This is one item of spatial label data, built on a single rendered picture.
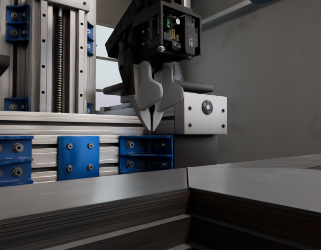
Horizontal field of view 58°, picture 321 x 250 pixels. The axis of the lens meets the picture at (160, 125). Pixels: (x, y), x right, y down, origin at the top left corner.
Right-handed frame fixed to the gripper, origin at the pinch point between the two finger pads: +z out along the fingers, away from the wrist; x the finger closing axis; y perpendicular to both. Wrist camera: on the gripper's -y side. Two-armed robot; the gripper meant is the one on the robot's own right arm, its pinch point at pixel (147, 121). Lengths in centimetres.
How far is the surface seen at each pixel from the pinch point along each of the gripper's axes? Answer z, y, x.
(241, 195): 5.5, 21.8, -9.3
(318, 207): 5.5, 26.0, -8.6
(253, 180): 5.5, 19.0, -3.6
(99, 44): -109, -290, 148
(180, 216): 7.3, 18.1, -11.0
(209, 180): 5.5, 16.7, -6.4
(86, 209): 5.7, 17.8, -17.8
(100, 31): -127, -290, 149
